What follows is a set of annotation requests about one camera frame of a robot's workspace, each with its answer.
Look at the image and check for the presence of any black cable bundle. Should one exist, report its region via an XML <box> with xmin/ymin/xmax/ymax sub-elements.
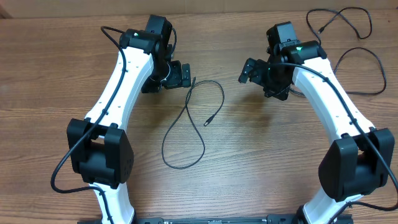
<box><xmin>160</xmin><ymin>77</ymin><xmax>226</xmax><ymax>170</ymax></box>

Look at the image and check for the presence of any black cable with usb plug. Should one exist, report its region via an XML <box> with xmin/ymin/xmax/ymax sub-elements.
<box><xmin>289</xmin><ymin>47</ymin><xmax>387</xmax><ymax>97</ymax></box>

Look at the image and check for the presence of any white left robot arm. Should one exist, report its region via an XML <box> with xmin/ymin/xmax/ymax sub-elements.
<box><xmin>67</xmin><ymin>15</ymin><xmax>191</xmax><ymax>223</ymax></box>

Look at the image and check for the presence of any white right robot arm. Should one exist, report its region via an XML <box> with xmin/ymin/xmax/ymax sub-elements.
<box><xmin>239</xmin><ymin>22</ymin><xmax>395</xmax><ymax>223</ymax></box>

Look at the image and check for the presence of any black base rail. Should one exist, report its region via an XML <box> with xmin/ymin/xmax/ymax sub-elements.
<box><xmin>77</xmin><ymin>211</ymin><xmax>354</xmax><ymax>224</ymax></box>

